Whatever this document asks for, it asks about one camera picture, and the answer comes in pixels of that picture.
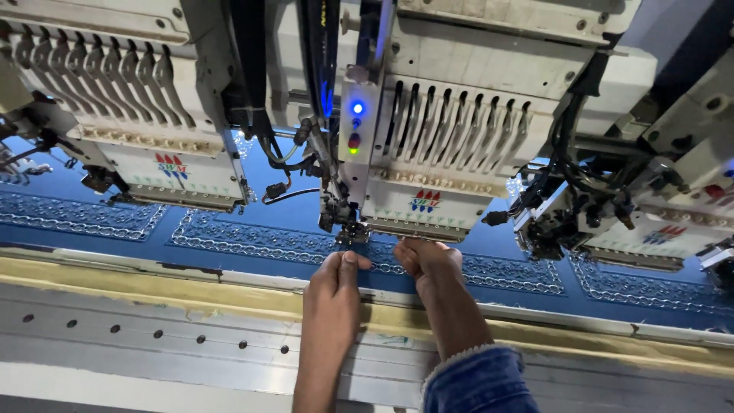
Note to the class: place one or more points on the person's left hand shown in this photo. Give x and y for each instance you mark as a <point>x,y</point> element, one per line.
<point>332,287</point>

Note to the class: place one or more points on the person's right hand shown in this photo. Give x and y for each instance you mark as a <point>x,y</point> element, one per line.
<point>436,269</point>

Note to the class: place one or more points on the person's right fingers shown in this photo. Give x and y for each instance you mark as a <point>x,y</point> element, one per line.
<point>418,252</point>

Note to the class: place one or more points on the person's left fingers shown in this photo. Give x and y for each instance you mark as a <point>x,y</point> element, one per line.
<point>352,261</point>

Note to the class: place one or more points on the black metal sequin attachment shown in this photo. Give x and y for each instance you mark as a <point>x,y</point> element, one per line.
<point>343,221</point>
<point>545,229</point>

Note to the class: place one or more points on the blue embroidered fabric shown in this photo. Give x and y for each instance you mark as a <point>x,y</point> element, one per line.
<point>275,229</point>

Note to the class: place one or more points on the white embroidery machine head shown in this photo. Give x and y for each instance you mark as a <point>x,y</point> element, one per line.
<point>447,132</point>
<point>659,189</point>
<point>132,103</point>

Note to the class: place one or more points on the white control panel with lights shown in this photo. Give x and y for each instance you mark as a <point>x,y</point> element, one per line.
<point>356,123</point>

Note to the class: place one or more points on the grey machine bed with holes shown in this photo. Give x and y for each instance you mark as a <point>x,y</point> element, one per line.
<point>143,350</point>

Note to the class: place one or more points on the metal frame rail, yellow tape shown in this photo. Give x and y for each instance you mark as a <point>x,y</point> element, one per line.
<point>172,287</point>

